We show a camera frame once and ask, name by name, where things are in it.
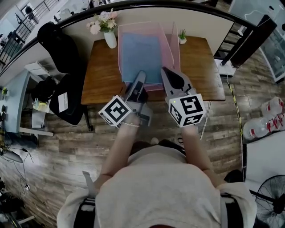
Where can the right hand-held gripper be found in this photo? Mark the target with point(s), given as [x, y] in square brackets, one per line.
[189, 107]

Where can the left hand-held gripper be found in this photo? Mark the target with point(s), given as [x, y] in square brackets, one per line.
[114, 110]

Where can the pink tiered file tray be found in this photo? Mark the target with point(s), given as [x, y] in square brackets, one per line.
[173, 51]

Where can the person's left forearm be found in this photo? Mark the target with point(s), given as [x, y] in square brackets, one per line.
[118, 155]

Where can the person's right forearm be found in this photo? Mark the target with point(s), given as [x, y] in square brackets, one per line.
[198, 155]

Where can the person's left hand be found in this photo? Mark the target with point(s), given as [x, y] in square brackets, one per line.
[132, 119]

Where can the brown wooden table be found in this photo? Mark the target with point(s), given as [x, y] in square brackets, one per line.
[102, 73]

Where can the small potted green plant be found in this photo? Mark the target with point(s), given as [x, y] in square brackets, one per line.
[182, 39]

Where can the white flat box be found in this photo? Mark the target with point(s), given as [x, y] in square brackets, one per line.
[226, 69]

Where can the person's white shoe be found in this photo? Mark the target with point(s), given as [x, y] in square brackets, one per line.
[155, 140]

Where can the person's black trousers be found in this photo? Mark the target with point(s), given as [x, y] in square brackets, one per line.
[169, 145]

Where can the yellow black floor tape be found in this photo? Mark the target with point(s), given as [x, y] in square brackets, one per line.
[237, 109]

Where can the white vase with flowers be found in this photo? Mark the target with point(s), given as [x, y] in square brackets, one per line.
[104, 21]

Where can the black office chair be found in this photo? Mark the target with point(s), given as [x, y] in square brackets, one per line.
[62, 55]

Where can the dark wooden staircase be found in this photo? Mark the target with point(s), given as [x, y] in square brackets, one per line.
[249, 46]

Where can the white paper sheet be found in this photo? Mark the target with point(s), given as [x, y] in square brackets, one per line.
[63, 102]

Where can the clear water jug red label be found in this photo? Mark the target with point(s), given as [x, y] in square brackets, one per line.
[277, 122]
[274, 105]
[256, 128]

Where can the black bag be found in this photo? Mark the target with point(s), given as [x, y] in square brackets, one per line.
[45, 89]

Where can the white slatted box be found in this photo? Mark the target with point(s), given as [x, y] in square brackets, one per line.
[37, 66]

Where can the person's grey shirt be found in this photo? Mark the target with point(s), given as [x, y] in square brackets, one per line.
[155, 196]

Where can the pale blue desk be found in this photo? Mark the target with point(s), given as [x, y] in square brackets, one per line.
[13, 100]

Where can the black floor fan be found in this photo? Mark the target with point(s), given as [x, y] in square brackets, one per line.
[274, 200]

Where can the white power strip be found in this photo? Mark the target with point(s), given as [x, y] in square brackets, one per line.
[27, 187]

